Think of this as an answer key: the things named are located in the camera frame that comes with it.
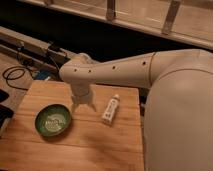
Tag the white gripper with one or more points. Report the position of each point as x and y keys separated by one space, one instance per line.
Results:
x=81 y=94

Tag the grey metal rail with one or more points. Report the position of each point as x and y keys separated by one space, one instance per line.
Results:
x=30 y=46

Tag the black clamp on rail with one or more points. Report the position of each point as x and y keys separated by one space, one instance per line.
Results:
x=55 y=52

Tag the blue object near rail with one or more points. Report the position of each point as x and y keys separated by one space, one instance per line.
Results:
x=42 y=75

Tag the wooden board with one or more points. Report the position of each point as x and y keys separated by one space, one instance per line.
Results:
x=88 y=144

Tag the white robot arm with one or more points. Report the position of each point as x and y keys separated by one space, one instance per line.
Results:
x=178 y=121

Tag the dark object at left edge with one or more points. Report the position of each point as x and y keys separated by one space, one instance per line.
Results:
x=5 y=112

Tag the white bottle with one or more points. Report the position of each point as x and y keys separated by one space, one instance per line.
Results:
x=109 y=112

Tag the green ceramic bowl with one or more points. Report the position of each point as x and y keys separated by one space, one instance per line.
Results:
x=52 y=120

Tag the window frame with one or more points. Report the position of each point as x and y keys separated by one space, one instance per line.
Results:
x=187 y=21

